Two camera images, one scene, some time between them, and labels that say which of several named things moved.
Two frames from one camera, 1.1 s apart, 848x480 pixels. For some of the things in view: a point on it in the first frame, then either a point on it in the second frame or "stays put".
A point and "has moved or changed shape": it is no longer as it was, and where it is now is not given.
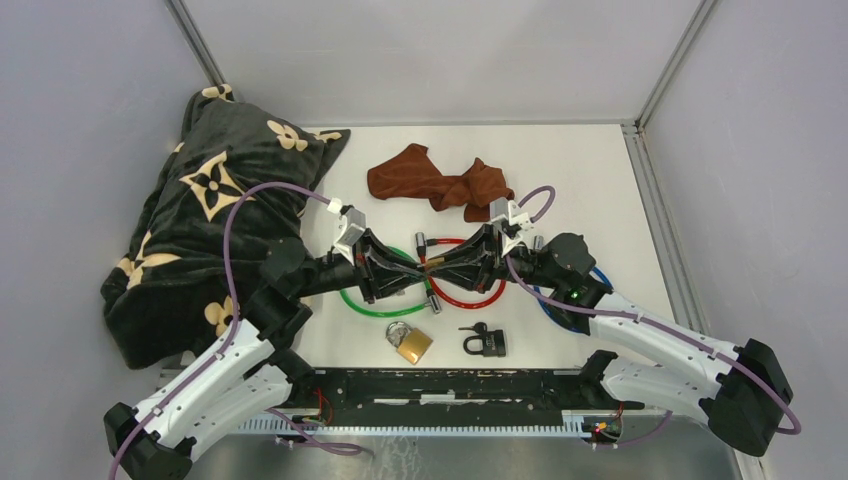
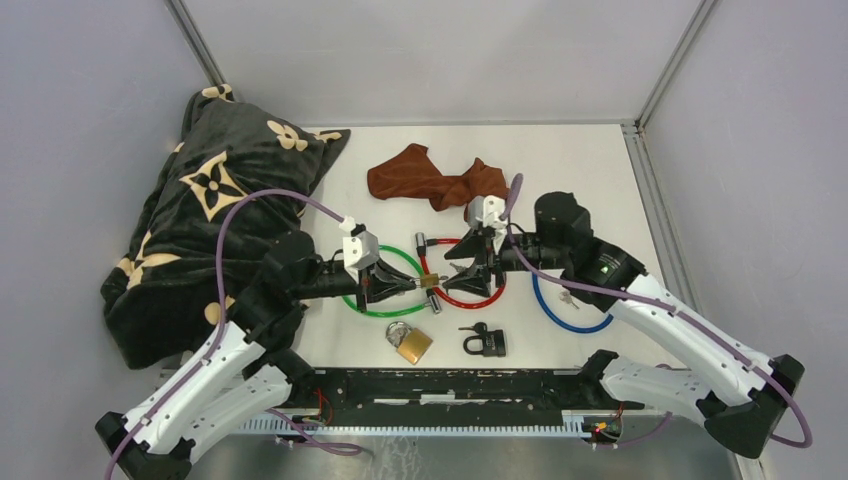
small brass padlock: (435, 262) has moved or changed shape
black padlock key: (480, 327) stays put
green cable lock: (433, 301) stays put
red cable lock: (422, 243) stays put
